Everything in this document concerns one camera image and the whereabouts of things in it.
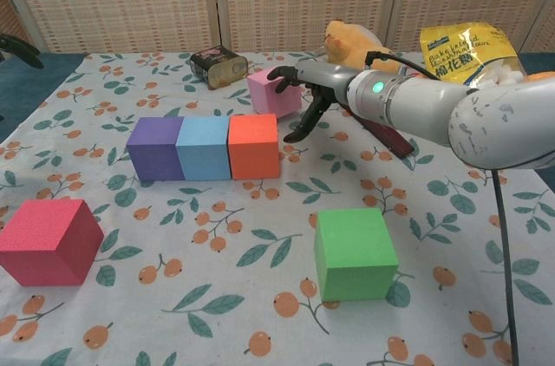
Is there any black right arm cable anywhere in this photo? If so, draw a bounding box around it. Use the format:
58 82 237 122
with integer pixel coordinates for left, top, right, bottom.
363 49 521 366

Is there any red foam cube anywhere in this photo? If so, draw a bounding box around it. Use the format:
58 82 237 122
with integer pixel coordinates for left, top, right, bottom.
0 199 105 288

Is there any purple foam cube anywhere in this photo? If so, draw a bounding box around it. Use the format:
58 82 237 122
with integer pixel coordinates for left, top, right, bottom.
126 116 186 182

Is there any floral print tablecloth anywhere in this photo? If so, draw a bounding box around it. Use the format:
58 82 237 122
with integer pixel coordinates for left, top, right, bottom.
0 51 555 366

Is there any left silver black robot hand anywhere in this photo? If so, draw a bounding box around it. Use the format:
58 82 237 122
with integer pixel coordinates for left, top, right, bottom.
0 34 44 70

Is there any green foam cube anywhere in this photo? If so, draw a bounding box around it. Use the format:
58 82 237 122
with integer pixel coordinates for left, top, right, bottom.
313 208 399 303

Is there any pink foam cube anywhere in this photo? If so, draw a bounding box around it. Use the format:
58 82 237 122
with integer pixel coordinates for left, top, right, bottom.
246 67 303 120

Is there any dark red folded fan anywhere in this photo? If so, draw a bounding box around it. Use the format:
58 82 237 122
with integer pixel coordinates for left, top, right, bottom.
346 105 415 159

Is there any yellow plush chick toy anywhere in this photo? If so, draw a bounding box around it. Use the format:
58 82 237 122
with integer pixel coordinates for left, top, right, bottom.
324 20 404 76

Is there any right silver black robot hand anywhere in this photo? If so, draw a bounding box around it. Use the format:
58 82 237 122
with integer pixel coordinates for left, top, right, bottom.
267 60 361 144

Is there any yellow marshmallow bag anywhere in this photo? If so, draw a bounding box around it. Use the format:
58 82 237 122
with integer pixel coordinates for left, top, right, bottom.
419 23 528 89

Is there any black metal tin can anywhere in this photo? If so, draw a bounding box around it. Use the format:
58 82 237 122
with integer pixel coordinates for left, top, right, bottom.
189 45 249 90

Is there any light blue foam cube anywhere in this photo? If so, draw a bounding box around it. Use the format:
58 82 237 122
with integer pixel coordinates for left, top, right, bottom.
175 115 233 181

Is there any orange foam cube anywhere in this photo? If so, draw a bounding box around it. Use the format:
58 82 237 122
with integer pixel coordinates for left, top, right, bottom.
227 113 279 180

